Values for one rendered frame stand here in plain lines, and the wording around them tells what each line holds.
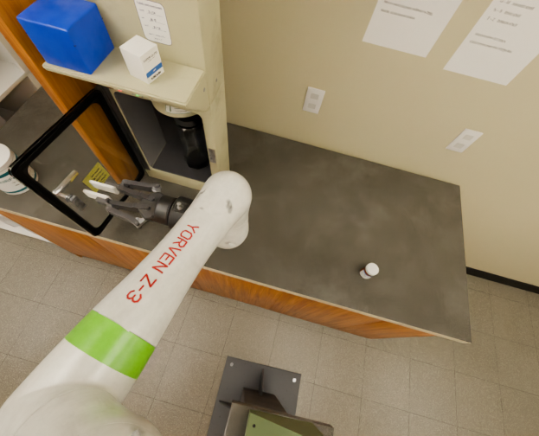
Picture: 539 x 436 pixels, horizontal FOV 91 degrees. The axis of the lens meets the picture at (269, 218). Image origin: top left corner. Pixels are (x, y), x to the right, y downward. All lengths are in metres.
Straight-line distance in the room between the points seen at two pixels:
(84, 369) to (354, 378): 1.79
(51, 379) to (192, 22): 0.61
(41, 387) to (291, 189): 0.98
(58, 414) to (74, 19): 0.63
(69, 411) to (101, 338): 0.09
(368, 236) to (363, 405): 1.23
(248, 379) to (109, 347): 1.53
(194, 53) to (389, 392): 2.06
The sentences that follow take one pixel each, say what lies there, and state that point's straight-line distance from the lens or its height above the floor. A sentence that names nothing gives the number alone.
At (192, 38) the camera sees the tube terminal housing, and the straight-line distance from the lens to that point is 0.67.
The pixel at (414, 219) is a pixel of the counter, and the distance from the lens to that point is 1.32.
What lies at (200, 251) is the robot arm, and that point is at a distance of 0.49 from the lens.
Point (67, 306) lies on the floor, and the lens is 2.24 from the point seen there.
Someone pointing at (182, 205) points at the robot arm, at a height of 1.33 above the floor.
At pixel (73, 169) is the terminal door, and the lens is 0.93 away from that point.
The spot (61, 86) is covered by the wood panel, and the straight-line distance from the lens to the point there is 0.92.
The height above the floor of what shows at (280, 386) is 0.02.
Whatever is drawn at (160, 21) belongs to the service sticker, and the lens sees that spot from 0.69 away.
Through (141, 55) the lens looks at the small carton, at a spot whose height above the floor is 1.57.
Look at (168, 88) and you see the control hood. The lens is 0.66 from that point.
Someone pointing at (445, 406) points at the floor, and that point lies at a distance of 2.35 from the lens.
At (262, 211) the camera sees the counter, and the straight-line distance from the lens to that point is 1.10.
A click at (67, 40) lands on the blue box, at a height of 1.58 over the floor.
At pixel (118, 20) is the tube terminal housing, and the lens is 0.75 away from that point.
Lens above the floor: 1.92
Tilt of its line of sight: 64 degrees down
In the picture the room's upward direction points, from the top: 13 degrees clockwise
